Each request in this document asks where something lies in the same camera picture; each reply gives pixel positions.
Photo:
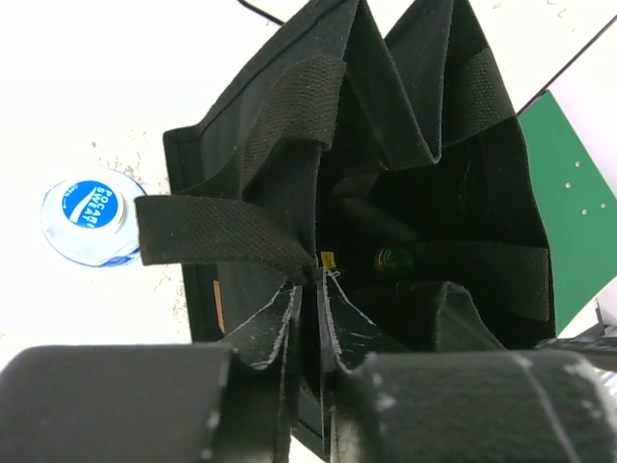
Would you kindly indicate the black canvas bag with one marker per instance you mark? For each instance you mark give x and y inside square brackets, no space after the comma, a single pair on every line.
[335,141]

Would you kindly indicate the green board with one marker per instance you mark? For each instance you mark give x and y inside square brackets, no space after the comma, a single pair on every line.
[578,210]

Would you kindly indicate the green glass bottle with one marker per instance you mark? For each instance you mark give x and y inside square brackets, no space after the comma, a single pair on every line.
[394,260]

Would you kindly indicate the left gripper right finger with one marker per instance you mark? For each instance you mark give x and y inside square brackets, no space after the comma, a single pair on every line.
[349,395]

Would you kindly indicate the whiteboard with red writing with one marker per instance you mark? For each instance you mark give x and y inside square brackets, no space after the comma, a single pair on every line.
[564,47]

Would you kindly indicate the water bottle near bag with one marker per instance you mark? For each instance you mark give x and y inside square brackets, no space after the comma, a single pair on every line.
[90,219]

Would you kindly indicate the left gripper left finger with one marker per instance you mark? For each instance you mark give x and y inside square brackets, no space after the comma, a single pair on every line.
[260,403]

